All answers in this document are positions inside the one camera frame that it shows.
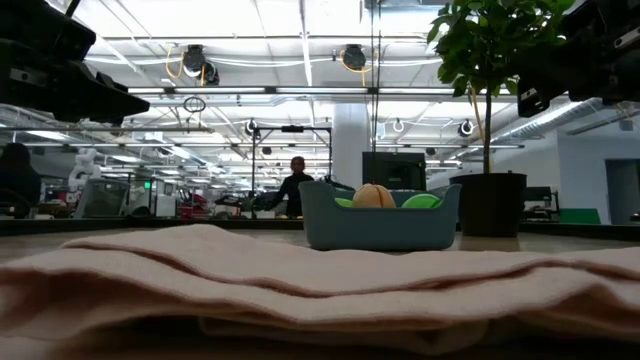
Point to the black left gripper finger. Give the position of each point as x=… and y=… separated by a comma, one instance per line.
x=105, y=100

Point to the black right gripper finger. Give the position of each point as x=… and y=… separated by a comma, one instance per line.
x=545, y=95

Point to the smooth green toy pear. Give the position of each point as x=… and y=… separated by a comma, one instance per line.
x=422, y=202

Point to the orange toy fruit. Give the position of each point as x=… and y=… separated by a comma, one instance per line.
x=374, y=196

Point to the knobbly green toy fruit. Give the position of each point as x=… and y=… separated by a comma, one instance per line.
x=344, y=203

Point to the white robot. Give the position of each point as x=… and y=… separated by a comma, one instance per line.
x=85, y=167

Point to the green leafy plant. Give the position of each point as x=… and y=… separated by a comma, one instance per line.
x=485, y=40

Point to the grey mesh chair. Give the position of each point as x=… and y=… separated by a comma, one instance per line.
x=102, y=198

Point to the black workbench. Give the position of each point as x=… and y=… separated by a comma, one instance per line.
x=540, y=200

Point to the person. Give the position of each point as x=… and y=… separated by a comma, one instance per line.
x=17, y=180
x=295, y=192

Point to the black plant pot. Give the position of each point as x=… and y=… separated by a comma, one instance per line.
x=487, y=205

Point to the green panel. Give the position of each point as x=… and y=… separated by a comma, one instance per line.
x=580, y=216

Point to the black monitor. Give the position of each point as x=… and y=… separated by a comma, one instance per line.
x=395, y=171

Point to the teal plastic bin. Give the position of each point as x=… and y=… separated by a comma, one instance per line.
x=380, y=227

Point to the folded beige cloth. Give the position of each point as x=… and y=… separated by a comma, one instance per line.
x=300, y=290

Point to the black gantry frame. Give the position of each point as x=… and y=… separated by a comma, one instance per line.
x=292, y=129

